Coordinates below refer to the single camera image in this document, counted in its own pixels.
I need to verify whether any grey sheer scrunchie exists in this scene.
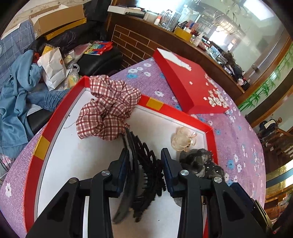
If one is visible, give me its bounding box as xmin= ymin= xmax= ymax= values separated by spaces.
xmin=174 ymin=148 xmax=226 ymax=206

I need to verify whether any large black hair claw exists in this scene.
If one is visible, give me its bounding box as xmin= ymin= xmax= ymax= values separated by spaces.
xmin=112 ymin=129 xmax=166 ymax=224

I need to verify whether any clear plastic hair claw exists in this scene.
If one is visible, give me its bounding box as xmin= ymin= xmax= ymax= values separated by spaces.
xmin=171 ymin=127 xmax=197 ymax=152

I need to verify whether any red plaid scrunchie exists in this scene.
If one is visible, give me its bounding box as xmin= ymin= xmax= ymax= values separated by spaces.
xmin=76 ymin=75 xmax=142 ymax=141

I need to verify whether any red jewelry tray box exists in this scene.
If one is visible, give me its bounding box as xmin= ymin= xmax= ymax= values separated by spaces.
xmin=24 ymin=77 xmax=217 ymax=237

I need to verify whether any purple floral bedspread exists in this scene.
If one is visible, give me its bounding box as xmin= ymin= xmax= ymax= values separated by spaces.
xmin=1 ymin=58 xmax=266 ymax=237

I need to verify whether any red box lid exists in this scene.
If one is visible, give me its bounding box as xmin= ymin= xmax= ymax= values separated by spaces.
xmin=153 ymin=48 xmax=229 ymax=114

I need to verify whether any blue denim clothing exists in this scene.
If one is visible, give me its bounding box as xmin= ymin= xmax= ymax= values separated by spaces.
xmin=1 ymin=50 xmax=68 ymax=159

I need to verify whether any colourful snack packet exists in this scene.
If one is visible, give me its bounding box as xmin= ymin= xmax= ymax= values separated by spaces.
xmin=84 ymin=41 xmax=113 ymax=55

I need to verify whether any yellow box on shelf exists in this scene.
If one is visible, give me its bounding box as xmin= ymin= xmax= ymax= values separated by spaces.
xmin=174 ymin=27 xmax=192 ymax=42

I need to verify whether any wooden headboard shelf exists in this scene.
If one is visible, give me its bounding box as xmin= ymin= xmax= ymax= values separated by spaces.
xmin=107 ymin=13 xmax=244 ymax=100

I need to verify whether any cardboard box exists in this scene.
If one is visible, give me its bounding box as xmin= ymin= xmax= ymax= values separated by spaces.
xmin=29 ymin=4 xmax=87 ymax=40

